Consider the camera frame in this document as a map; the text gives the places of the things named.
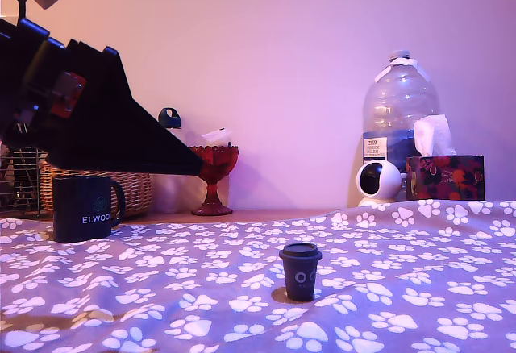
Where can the dark coffee capsule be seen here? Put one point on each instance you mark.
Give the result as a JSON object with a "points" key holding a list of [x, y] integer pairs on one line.
{"points": [[300, 276]]}

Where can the clear bottle with dark cap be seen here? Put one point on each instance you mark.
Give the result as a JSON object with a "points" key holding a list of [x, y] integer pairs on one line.
{"points": [[168, 117]]}

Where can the dark mug with white lettering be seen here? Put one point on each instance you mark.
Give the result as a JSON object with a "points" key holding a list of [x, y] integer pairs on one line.
{"points": [[82, 200]]}

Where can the white packet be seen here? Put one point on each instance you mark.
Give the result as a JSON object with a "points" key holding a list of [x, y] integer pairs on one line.
{"points": [[215, 137]]}

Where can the red glass goblet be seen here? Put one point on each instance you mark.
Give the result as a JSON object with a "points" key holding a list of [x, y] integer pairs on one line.
{"points": [[217, 159]]}

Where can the paw print cloth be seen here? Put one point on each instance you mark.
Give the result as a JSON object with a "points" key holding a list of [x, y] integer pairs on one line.
{"points": [[161, 288]]}

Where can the large clear water bottle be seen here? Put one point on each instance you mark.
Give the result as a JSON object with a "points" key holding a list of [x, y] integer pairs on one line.
{"points": [[399, 99]]}

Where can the white tissue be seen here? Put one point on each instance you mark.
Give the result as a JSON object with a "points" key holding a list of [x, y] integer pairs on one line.
{"points": [[433, 135]]}

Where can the floral tissue box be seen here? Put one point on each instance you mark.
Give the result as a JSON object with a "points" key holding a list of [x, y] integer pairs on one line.
{"points": [[445, 175]]}

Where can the small white round camera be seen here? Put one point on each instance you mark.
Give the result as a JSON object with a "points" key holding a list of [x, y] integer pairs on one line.
{"points": [[388, 175]]}

